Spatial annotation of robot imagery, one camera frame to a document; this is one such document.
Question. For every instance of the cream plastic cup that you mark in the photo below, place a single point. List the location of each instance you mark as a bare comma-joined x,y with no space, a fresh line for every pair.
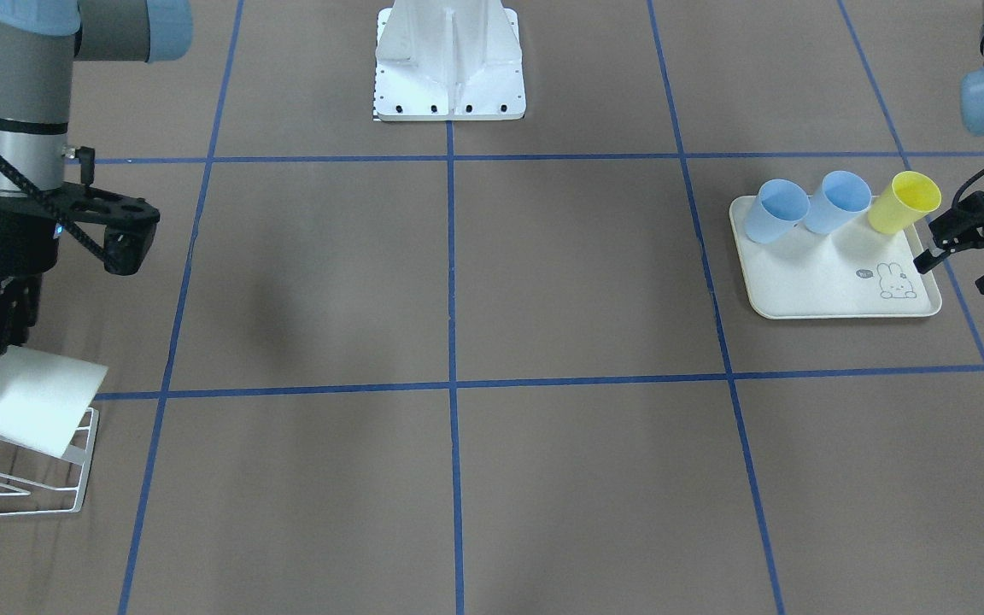
44,397

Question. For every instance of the yellow plastic cup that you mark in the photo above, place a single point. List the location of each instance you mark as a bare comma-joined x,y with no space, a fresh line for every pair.
908,197

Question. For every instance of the blue plastic cup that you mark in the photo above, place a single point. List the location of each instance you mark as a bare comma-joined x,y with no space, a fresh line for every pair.
779,206
840,198

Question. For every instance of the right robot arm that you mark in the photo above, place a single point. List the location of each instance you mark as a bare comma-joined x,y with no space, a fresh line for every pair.
46,185

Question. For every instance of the white plastic tray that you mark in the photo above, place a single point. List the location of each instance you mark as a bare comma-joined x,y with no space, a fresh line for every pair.
854,273

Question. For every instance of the white wire cup rack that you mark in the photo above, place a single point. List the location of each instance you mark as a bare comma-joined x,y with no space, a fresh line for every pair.
34,483

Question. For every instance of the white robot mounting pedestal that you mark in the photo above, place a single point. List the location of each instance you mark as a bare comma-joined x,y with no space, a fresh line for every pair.
448,61

